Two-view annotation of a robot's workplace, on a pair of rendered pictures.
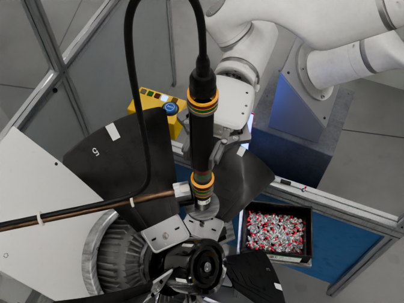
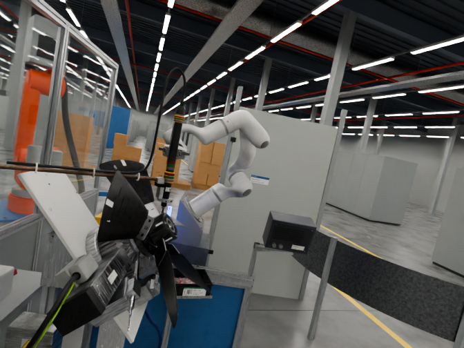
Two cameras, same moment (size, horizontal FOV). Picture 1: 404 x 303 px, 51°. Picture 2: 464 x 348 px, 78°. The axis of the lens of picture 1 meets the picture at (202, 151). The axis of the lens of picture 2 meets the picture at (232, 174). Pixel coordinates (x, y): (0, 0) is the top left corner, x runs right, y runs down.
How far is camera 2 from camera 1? 1.02 m
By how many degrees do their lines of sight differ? 57
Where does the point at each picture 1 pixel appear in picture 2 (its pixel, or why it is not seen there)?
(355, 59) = (210, 194)
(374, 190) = not seen: hidden behind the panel
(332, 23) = (209, 129)
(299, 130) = (189, 238)
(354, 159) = not seen: hidden behind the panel
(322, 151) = (203, 248)
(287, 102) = (183, 219)
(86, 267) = (90, 241)
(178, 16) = not seen: hidden behind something
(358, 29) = (217, 130)
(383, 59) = (222, 190)
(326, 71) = (199, 203)
